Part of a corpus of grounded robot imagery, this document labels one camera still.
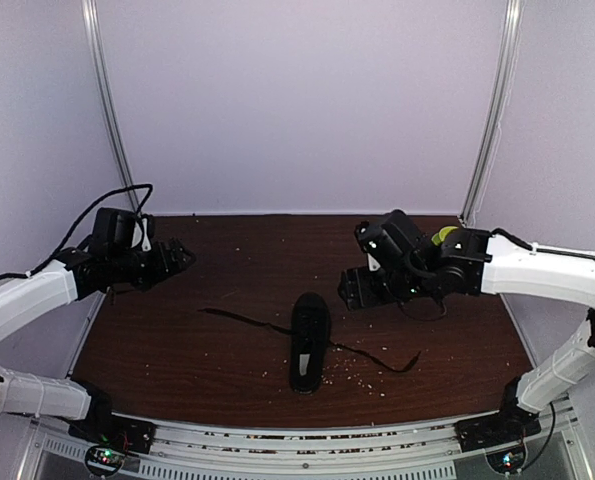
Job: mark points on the front aluminium rail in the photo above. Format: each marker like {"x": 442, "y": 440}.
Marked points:
{"x": 415, "y": 450}

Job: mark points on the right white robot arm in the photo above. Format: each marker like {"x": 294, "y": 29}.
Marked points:
{"x": 472, "y": 262}

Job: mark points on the aluminium frame post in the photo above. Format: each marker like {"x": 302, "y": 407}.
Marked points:
{"x": 93, "y": 32}
{"x": 502, "y": 86}

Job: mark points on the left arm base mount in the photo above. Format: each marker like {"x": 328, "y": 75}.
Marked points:
{"x": 108, "y": 452}

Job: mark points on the black sneaker shoe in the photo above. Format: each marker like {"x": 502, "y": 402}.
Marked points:
{"x": 310, "y": 335}

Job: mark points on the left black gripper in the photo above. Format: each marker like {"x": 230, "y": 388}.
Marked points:
{"x": 163, "y": 268}

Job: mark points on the right aluminium frame post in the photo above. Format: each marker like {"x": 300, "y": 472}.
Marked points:
{"x": 502, "y": 86}

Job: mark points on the left aluminium frame post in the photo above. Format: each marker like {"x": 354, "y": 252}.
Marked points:
{"x": 93, "y": 32}

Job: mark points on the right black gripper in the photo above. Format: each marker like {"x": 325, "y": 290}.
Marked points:
{"x": 357, "y": 294}

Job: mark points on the green bowl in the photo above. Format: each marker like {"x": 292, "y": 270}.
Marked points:
{"x": 440, "y": 236}

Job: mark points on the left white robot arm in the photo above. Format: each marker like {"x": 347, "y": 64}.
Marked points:
{"x": 72, "y": 276}

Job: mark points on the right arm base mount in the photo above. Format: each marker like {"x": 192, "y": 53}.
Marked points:
{"x": 503, "y": 441}

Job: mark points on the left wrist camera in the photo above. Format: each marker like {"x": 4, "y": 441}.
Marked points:
{"x": 116, "y": 231}

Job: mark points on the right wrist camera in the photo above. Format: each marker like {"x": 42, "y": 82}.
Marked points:
{"x": 374, "y": 242}

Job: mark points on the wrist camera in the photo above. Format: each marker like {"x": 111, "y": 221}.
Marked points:
{"x": 116, "y": 231}
{"x": 374, "y": 242}

